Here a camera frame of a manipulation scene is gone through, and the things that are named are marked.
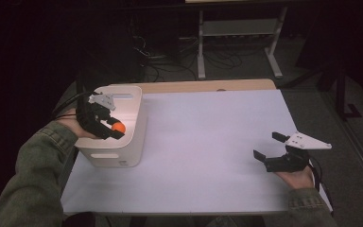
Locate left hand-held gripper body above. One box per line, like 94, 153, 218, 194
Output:
75, 92, 117, 140

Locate white table mat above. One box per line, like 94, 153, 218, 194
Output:
60, 89, 334, 216

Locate orange ball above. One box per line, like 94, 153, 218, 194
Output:
111, 121, 128, 134

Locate black floor cables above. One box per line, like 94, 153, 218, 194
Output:
131, 33, 244, 83

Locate black metal stand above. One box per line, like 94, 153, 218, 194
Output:
279, 58, 363, 121

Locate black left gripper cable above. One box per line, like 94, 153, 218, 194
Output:
50, 90, 95, 121

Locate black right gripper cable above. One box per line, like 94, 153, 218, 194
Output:
307, 155, 336, 217

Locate person's right hand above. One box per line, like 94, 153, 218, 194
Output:
274, 165, 316, 190

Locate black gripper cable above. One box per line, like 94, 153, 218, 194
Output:
307, 155, 336, 217
50, 90, 95, 121

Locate white plastic bin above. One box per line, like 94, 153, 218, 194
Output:
75, 84, 148, 168

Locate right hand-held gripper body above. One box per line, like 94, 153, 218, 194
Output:
264, 131, 333, 174

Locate person's left hand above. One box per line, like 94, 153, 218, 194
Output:
55, 108, 99, 140

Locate metal frame stand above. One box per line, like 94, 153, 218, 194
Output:
184, 0, 289, 80

